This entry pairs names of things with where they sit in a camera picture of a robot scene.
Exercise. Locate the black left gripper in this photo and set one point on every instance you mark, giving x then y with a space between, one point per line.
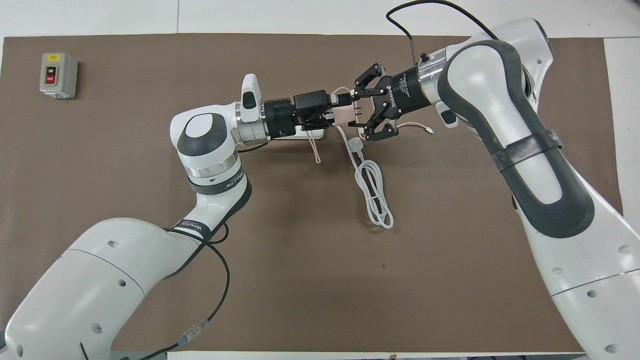
280 119

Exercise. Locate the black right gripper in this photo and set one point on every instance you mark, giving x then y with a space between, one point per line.
402 95

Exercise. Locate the pink charger adapter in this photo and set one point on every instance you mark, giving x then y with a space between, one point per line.
342 116

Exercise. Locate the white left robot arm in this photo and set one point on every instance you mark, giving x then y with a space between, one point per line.
110 280

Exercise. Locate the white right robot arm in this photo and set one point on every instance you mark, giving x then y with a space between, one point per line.
490 85

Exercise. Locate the brown table mat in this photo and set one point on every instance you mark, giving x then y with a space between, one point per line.
350 275

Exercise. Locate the grey on-off switch box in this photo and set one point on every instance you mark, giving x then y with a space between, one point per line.
59 75

